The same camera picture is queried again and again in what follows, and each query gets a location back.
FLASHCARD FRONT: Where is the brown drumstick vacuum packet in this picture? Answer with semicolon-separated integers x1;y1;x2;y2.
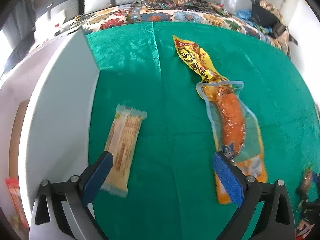
300;165;312;194

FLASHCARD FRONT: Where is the red jerky snack packet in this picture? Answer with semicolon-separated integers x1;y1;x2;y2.
5;178;29;239

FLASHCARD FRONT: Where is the beige wafer bar packet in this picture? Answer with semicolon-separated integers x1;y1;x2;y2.
101;105;147;198

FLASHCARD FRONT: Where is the yellow sausage packet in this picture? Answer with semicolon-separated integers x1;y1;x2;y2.
172;35;268;205

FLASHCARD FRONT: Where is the green tablecloth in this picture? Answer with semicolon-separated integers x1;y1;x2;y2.
87;22;319;239

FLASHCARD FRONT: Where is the white storage box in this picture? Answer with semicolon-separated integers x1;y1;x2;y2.
1;30;99;239

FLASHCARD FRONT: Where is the black bag on sofa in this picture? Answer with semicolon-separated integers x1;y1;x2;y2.
250;0;280;27

